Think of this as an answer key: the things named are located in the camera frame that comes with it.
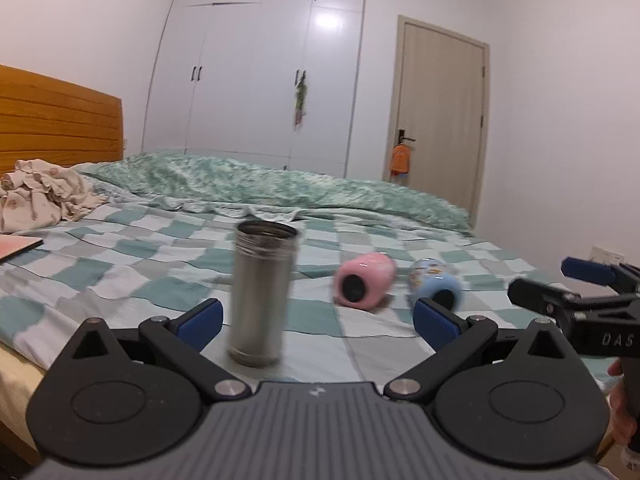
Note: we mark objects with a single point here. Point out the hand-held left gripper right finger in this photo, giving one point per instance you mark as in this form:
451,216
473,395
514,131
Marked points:
434,325

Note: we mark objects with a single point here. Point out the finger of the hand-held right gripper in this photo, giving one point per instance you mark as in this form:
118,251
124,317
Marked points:
587,269
537,296

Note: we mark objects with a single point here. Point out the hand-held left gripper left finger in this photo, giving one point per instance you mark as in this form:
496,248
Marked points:
200,324

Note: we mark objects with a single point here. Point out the stainless steel cup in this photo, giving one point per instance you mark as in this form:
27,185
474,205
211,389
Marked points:
260,295

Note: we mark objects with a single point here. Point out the blue printed cup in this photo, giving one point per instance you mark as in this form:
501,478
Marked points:
435,280

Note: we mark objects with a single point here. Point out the pink cup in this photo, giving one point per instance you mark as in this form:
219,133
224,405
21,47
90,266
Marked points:
362,280

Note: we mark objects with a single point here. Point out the person's right hand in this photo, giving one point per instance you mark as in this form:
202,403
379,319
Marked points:
619,412

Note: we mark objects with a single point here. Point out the checkered bed sheet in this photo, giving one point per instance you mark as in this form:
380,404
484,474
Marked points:
125,270

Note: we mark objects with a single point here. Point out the green floral duvet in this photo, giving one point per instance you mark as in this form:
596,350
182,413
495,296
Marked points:
260,185

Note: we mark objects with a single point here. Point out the orange hanging bag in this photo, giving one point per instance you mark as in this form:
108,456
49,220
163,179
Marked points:
401,160

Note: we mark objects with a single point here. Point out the beige wooden door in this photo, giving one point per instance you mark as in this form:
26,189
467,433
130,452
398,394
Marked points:
440,125

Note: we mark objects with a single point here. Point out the pink book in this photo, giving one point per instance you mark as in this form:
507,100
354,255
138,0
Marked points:
15,247

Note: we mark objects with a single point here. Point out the beige crumpled cloth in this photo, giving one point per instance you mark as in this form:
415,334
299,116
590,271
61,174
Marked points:
40,195

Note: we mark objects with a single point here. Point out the hanging ornament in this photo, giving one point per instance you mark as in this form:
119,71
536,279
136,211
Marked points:
300,100

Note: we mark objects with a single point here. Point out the wooden headboard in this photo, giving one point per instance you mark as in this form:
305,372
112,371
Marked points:
55,120

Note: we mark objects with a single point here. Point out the white wardrobe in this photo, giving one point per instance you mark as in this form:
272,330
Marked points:
240,70

